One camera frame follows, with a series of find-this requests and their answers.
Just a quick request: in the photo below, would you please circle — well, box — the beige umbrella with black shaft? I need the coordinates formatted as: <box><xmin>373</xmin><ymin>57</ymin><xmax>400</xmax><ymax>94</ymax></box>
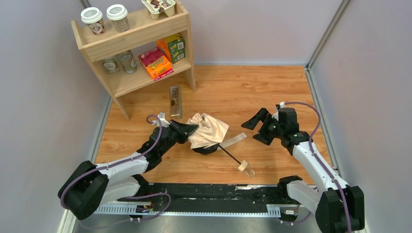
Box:
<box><xmin>187</xmin><ymin>113</ymin><xmax>256</xmax><ymax>178</ymax></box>

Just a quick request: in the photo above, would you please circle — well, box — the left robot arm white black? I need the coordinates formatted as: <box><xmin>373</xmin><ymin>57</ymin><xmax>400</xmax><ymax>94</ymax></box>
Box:
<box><xmin>58</xmin><ymin>115</ymin><xmax>199</xmax><ymax>220</ymax></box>

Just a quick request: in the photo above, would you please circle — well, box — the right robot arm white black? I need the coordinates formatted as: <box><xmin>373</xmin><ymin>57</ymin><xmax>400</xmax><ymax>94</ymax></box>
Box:
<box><xmin>241</xmin><ymin>105</ymin><xmax>365</xmax><ymax>233</ymax></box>

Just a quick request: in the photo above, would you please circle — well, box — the orange pink snack box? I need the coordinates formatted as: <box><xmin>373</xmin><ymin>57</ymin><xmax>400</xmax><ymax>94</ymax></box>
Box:
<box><xmin>138</xmin><ymin>47</ymin><xmax>174</xmax><ymax>81</ymax></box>

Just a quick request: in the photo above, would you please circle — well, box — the green orange carton box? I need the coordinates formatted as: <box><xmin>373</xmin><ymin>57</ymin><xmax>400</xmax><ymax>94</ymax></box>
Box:
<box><xmin>156</xmin><ymin>33</ymin><xmax>186</xmax><ymax>64</ymax></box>

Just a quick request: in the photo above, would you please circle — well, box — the wooden two-tier shelf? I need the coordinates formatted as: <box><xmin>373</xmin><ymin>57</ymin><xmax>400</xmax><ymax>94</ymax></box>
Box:
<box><xmin>71</xmin><ymin>0</ymin><xmax>197</xmax><ymax>120</ymax></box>

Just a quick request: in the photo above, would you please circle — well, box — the clear glass jar right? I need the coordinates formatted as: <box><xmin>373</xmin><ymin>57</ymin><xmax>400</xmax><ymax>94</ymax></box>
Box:
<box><xmin>117</xmin><ymin>50</ymin><xmax>137</xmax><ymax>74</ymax></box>

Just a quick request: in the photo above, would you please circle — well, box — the clear glass jar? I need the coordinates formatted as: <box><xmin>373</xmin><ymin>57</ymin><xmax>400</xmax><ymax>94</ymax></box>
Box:
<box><xmin>117</xmin><ymin>50</ymin><xmax>137</xmax><ymax>74</ymax></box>
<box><xmin>101</xmin><ymin>55</ymin><xmax>120</xmax><ymax>74</ymax></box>

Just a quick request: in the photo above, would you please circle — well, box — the clear glass jar left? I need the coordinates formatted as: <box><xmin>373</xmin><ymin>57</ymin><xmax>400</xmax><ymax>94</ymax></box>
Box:
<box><xmin>101</xmin><ymin>55</ymin><xmax>120</xmax><ymax>74</ymax></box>

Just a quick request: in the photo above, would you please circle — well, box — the pudding cup multipack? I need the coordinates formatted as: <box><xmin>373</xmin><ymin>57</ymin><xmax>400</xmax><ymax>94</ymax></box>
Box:
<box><xmin>141</xmin><ymin>0</ymin><xmax>176</xmax><ymax>19</ymax></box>

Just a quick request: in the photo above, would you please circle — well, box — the paper cup grey sleeve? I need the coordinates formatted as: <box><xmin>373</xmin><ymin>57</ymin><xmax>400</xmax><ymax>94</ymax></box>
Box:
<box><xmin>106</xmin><ymin>4</ymin><xmax>130</xmax><ymax>33</ymax></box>

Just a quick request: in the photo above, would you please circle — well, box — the paper cup red logo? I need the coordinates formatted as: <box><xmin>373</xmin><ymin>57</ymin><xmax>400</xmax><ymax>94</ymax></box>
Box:
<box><xmin>81</xmin><ymin>7</ymin><xmax>105</xmax><ymax>35</ymax></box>

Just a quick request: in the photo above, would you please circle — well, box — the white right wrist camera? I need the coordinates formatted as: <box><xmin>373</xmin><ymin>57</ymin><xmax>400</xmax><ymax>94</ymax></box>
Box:
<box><xmin>272</xmin><ymin>102</ymin><xmax>285</xmax><ymax>121</ymax></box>

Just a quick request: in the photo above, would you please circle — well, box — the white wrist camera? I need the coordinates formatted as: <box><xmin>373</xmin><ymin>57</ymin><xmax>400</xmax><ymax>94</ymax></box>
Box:
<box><xmin>272</xmin><ymin>102</ymin><xmax>285</xmax><ymax>121</ymax></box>
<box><xmin>156</xmin><ymin>112</ymin><xmax>170</xmax><ymax>128</ymax></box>

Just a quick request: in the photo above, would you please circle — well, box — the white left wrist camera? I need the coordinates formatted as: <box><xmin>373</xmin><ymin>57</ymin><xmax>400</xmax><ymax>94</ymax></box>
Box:
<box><xmin>156</xmin><ymin>112</ymin><xmax>170</xmax><ymax>128</ymax></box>

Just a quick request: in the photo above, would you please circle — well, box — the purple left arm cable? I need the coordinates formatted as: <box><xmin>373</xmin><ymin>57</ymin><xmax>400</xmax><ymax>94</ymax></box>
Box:
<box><xmin>60</xmin><ymin>115</ymin><xmax>163</xmax><ymax>210</ymax></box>

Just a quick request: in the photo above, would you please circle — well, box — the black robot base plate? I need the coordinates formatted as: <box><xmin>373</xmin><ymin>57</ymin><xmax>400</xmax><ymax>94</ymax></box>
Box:
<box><xmin>117</xmin><ymin>183</ymin><xmax>300</xmax><ymax>214</ymax></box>

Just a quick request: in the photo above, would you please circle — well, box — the aluminium slotted cable rail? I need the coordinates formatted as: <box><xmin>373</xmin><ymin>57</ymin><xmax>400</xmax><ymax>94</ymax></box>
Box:
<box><xmin>94</xmin><ymin>202</ymin><xmax>281</xmax><ymax>218</ymax></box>

